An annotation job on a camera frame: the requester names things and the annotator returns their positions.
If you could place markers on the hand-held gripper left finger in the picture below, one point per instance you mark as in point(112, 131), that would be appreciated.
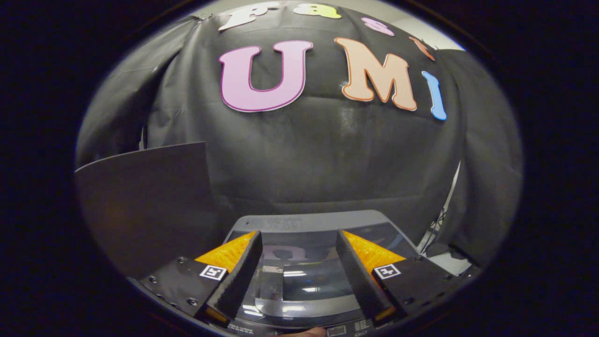
point(243, 276)

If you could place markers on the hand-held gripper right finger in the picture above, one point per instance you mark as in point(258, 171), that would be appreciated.
point(358, 276)

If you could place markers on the dark glass washing machine lid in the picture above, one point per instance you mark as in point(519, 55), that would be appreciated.
point(304, 285)

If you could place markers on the grey washing machine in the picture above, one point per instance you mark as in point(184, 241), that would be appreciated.
point(304, 217)

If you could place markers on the black backdrop cloth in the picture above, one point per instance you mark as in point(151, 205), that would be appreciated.
point(309, 154)

